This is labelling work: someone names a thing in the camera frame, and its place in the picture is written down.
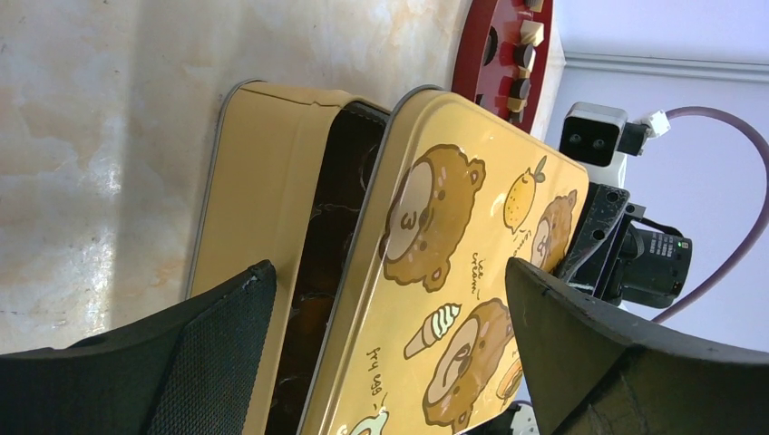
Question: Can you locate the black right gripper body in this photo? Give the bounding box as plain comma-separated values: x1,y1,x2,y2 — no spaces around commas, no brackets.
576,204,693,309

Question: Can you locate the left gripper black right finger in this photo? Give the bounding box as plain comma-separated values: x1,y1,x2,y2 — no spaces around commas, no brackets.
505,258,768,434

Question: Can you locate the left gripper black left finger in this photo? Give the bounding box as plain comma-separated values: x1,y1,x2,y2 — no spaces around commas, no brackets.
1,260,277,434

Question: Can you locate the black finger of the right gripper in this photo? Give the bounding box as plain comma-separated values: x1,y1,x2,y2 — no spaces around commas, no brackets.
553,182,630,283

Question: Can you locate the gold box lid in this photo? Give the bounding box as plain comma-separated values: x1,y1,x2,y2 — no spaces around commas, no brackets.
297,86,589,434

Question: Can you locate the red round tray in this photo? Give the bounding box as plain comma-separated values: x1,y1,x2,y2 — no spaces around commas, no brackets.
452,1,554,138

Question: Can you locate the gold chocolate box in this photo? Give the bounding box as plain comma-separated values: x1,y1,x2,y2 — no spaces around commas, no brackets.
187,80,389,434

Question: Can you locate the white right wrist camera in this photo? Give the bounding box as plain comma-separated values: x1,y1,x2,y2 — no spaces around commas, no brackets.
559,101,671,189

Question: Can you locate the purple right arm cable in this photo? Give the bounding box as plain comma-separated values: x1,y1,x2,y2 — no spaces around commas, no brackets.
651,106,769,325

